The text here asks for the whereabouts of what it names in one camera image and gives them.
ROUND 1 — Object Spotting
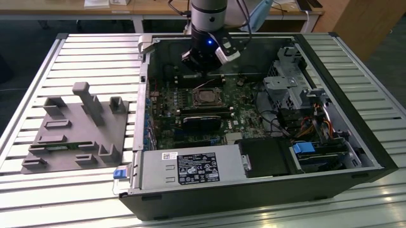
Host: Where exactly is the metal locking lever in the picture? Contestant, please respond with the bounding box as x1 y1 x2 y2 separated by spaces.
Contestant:
197 80 225 88

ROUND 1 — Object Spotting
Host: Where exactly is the silver CPU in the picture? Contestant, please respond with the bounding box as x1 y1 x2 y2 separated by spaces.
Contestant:
199 91 219 103

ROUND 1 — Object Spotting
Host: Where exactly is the metal socket cover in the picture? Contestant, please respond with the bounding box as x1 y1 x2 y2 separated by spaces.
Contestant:
193 88 226 108

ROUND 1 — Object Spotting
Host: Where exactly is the CPU socket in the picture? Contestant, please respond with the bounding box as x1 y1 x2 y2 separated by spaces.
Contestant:
191 87 226 109

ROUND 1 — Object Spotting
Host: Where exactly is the RAM stick with white label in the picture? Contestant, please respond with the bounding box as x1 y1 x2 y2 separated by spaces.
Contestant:
178 71 223 84

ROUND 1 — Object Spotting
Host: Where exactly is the metal drive cage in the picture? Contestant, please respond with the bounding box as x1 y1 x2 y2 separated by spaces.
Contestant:
262 47 330 110

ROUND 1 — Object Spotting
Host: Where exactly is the black graphics card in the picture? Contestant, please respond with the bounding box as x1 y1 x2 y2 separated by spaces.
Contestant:
181 114 223 135

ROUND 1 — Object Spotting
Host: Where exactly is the green motherboard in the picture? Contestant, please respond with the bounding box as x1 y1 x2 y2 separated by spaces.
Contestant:
147 71 277 152

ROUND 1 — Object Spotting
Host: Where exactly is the small silver heat sink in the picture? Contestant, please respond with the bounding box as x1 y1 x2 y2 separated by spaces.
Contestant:
226 133 243 144

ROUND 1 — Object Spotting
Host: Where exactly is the white paper box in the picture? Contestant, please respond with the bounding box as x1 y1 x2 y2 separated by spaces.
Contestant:
85 0 111 9

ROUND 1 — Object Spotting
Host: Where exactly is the black flat device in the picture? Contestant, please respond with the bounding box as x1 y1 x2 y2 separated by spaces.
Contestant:
297 0 325 12

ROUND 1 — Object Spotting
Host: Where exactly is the hard disk in blue carrier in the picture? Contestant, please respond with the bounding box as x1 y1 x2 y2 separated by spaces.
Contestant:
292 141 349 173

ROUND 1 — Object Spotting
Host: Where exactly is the grey parts rack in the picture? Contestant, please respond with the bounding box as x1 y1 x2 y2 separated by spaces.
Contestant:
19 82 131 175

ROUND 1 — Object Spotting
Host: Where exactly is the grey power supply unit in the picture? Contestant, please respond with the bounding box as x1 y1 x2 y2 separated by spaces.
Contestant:
139 145 251 190

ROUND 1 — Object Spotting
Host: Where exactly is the wooden cabinet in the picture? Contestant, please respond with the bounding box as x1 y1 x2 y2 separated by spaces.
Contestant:
313 0 406 61

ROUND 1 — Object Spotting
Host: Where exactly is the black PC case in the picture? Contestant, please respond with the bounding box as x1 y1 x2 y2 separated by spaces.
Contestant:
119 32 400 214

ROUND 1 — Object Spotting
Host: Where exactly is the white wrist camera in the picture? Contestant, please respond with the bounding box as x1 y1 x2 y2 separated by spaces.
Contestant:
215 38 242 65

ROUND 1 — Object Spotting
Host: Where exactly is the coloured power wire bundle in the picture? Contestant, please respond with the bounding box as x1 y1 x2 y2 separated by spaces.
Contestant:
297 117 336 141

